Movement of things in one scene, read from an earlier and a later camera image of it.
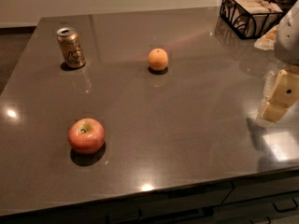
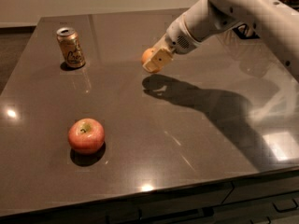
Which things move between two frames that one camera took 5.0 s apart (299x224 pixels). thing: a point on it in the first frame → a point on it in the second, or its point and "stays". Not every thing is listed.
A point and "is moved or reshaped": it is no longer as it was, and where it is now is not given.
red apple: (86, 135) stays
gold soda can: (71, 47) stays
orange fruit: (158, 59) is moved or reshaped
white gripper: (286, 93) → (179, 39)
